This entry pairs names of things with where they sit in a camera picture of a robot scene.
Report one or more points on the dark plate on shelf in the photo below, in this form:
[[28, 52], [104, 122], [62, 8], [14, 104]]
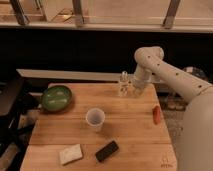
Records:
[[196, 72]]

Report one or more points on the dark chair at left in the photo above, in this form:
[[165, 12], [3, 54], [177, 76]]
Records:
[[15, 100]]

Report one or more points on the black rectangular remote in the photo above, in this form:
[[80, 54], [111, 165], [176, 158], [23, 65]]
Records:
[[106, 151]]

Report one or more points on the white paper cup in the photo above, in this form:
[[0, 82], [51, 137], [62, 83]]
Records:
[[95, 118]]

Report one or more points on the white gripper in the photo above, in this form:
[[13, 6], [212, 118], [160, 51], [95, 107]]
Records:
[[140, 82]]

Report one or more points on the clear glass bottle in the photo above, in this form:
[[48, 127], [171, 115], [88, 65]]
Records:
[[123, 84]]

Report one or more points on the grey low shelf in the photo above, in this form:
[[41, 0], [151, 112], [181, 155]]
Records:
[[78, 76]]

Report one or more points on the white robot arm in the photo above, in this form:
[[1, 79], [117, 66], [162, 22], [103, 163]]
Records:
[[196, 143]]

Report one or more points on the green ceramic bowl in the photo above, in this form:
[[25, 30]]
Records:
[[56, 98]]

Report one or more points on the red elongated object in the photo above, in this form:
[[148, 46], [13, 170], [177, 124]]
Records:
[[156, 115]]

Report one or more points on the beige sponge block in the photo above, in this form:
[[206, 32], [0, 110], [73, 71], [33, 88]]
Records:
[[70, 154]]

